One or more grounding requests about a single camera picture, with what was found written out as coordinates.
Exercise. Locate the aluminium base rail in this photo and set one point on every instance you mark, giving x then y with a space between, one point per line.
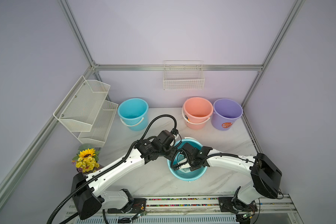
198 210

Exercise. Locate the teal bucket being wiped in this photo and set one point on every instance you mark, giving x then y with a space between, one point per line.
133 114

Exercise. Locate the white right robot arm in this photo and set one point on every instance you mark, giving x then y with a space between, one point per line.
265 176

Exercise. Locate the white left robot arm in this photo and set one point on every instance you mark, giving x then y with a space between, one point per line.
89 192

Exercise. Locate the pink plastic bucket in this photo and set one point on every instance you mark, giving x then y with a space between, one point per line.
196 112

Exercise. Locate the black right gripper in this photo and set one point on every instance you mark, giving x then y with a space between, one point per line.
193 167

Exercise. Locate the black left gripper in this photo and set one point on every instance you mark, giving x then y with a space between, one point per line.
172 150

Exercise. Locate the teal bucket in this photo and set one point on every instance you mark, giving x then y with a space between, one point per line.
186 174

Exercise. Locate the white wire wall basket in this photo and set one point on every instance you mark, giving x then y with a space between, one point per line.
183 75

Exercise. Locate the white two-tier mesh shelf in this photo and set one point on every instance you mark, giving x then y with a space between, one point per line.
87 113

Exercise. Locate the purple plastic bucket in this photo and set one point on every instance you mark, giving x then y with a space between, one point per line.
226 112

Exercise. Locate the sunflower bouquet in vase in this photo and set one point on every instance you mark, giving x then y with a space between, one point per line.
87 159

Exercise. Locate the mint green microfibre cloth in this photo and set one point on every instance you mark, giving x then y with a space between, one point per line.
182 165

